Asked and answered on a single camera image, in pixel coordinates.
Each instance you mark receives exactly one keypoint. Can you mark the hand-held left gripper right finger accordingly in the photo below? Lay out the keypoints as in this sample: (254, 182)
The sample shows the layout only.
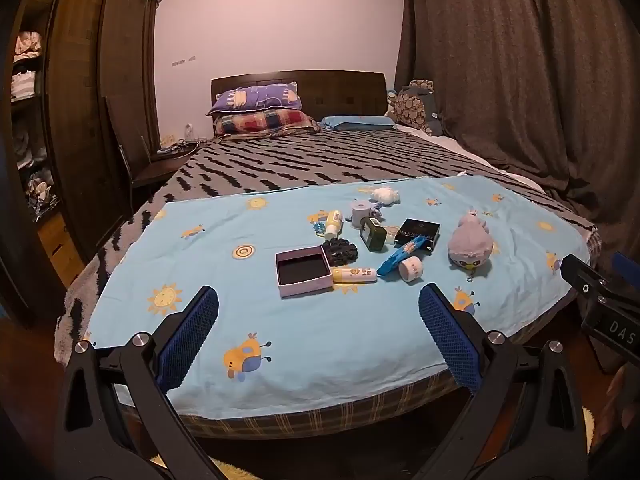
(450, 340)

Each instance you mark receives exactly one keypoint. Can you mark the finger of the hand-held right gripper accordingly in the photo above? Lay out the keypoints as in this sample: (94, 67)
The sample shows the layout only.
(627, 270)
(580, 277)

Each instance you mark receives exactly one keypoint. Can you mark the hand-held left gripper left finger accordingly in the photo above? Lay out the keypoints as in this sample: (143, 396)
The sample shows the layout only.
(187, 340)

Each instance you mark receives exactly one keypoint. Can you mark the white round jar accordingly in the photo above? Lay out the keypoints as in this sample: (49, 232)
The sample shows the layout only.
(412, 269)

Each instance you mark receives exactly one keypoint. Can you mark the grey plush bird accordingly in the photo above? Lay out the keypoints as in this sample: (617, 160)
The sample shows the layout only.
(470, 247)

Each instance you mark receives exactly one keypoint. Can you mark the blue snack wrapper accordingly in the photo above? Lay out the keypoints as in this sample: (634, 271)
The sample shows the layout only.
(395, 260)

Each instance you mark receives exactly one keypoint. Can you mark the black box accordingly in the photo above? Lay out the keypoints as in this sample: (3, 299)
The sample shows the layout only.
(417, 230)

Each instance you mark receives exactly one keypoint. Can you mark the small yellow cream tube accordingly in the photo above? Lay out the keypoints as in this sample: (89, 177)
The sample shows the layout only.
(352, 275)

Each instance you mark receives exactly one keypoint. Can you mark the small pale round container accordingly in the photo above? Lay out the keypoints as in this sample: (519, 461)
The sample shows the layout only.
(391, 236)

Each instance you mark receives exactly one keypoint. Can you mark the dark green square bottle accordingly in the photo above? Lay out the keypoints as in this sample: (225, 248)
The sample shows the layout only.
(372, 235)

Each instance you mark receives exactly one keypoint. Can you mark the pink box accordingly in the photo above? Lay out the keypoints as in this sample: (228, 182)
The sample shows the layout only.
(300, 270)

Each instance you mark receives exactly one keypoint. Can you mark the black scrunchie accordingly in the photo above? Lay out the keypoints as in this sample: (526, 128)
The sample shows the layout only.
(340, 251)

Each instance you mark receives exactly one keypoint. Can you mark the yellow bottle white cap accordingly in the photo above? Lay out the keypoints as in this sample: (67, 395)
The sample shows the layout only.
(333, 222)

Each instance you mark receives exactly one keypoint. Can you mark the person's right hand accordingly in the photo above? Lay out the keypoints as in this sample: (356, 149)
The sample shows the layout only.
(616, 400)

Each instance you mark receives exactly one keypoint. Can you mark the light blue printed sheet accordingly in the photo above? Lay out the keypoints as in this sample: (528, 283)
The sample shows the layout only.
(225, 310)

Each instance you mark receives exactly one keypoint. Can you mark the blue floral cloth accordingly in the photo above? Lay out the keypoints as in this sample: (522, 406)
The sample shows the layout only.
(376, 215)

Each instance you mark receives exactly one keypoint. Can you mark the white fluffy ball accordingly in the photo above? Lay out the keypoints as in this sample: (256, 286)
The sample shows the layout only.
(385, 194)

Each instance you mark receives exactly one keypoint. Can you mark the dark nightstand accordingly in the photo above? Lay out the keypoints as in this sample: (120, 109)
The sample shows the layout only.
(155, 170)

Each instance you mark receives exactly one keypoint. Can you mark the dark metal chair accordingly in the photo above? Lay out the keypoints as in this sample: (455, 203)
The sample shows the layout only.
(127, 160)

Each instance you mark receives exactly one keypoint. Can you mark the brown curtain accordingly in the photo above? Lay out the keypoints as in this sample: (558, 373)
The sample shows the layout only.
(525, 85)

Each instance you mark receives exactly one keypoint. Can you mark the grey zigzag blanket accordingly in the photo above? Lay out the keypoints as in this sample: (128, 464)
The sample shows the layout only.
(310, 160)

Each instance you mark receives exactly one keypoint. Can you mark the dark grey cushion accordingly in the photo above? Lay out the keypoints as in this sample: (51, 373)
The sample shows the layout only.
(434, 115)

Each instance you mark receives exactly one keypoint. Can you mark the plaid pillow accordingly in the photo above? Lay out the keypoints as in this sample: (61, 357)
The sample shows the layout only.
(265, 122)

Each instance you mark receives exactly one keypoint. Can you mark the brown circle-patterned cushion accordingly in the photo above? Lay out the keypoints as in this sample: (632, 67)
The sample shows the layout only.
(410, 107)

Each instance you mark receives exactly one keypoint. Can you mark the light blue pillow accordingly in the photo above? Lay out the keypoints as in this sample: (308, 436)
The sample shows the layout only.
(355, 122)

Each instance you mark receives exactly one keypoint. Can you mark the purple printed pillow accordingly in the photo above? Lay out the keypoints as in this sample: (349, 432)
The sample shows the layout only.
(255, 97)

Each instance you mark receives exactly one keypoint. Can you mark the dark wooden wardrobe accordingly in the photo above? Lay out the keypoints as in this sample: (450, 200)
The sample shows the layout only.
(75, 110)

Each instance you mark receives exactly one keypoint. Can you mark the dark wooden headboard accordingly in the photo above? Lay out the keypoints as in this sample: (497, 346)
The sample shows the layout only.
(345, 92)

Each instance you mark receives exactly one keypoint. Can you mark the pile of folded clothes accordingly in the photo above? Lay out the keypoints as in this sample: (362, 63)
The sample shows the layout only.
(27, 42)

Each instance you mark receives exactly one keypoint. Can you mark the small wall sticker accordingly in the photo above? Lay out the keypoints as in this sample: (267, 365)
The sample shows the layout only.
(182, 61)

